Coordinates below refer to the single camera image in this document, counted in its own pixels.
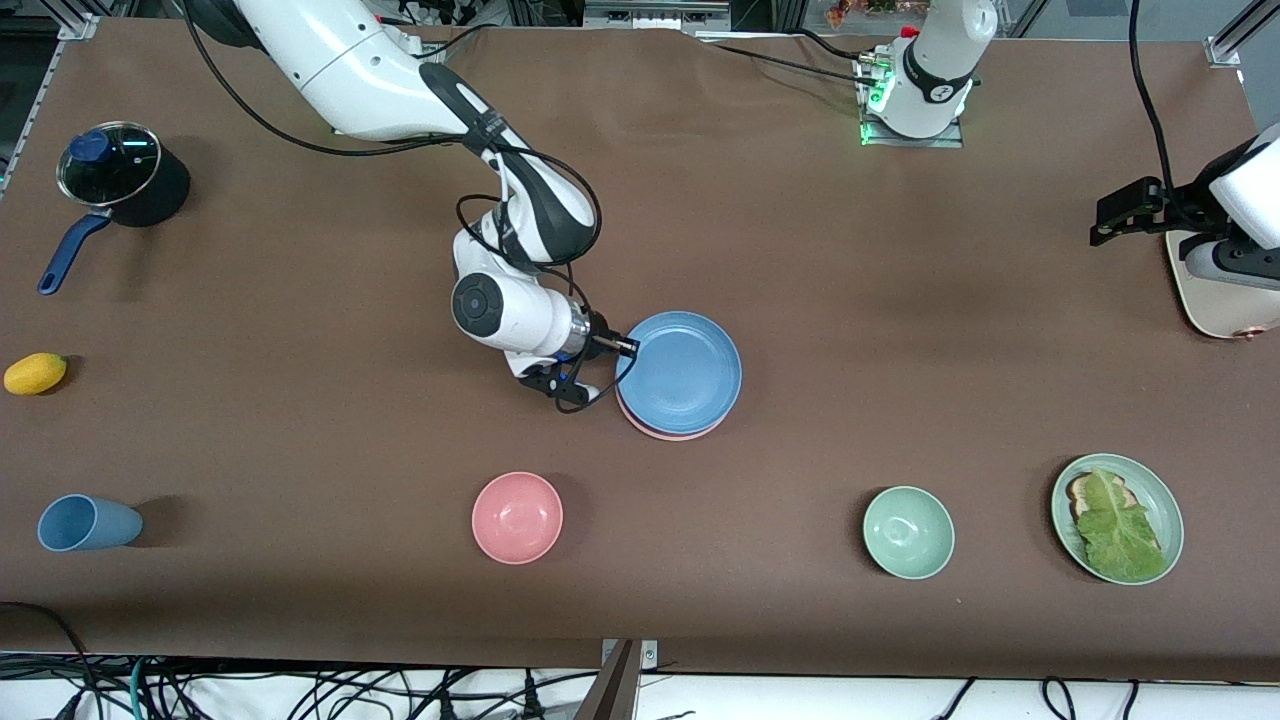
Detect blue shallow plate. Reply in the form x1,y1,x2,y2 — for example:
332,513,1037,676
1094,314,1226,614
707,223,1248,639
615,311,744,437

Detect pink shallow plate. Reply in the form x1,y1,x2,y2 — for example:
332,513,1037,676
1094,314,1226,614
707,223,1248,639
615,385,736,442

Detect beige toaster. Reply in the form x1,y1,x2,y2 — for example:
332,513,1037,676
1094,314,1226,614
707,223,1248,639
1165,230,1280,341

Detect small pink bowl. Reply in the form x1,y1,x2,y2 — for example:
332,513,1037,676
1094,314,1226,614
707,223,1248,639
471,471,564,566

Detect brown table cover mat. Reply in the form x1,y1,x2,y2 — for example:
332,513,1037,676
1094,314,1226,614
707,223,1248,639
0,18,1280,683

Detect toasted bread slice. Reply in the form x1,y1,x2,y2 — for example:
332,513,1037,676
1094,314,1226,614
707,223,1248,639
1065,472,1141,521

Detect green shallow plate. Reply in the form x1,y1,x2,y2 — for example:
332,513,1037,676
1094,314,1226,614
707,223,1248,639
1050,453,1186,586

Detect green lettuce leaf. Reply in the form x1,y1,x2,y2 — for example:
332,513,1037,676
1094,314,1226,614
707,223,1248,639
1073,466,1169,583

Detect silver metal box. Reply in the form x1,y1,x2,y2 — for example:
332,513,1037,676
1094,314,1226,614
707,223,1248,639
583,0,733,31

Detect small green bowl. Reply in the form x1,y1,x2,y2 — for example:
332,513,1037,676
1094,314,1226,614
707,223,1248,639
862,485,956,581

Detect dark blue saucepan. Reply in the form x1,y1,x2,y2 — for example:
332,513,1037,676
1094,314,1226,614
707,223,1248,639
37,135,192,297

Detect glass lid with blue knob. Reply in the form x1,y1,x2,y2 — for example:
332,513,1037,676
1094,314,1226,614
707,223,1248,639
56,121,162,208

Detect blue cup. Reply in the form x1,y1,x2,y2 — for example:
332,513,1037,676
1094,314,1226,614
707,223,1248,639
37,494,144,553

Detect yellow lemon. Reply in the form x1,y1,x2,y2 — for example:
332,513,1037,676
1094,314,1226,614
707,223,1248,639
3,352,69,396

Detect silver aluminium frame beam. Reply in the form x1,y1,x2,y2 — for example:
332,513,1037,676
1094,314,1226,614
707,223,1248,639
1205,0,1280,69
0,10,101,176

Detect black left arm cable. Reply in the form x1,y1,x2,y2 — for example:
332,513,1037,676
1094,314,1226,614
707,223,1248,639
1130,0,1201,201

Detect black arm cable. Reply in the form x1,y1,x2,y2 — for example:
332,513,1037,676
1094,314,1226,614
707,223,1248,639
183,0,604,416
1130,0,1201,201

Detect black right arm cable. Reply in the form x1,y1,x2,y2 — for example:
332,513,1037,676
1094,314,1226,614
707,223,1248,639
183,0,604,416

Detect silver corner bracket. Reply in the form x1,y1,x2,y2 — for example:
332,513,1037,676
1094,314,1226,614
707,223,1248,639
598,638,659,669

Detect dark profile post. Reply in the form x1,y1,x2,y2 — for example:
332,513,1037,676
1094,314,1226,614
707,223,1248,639
575,640,641,720

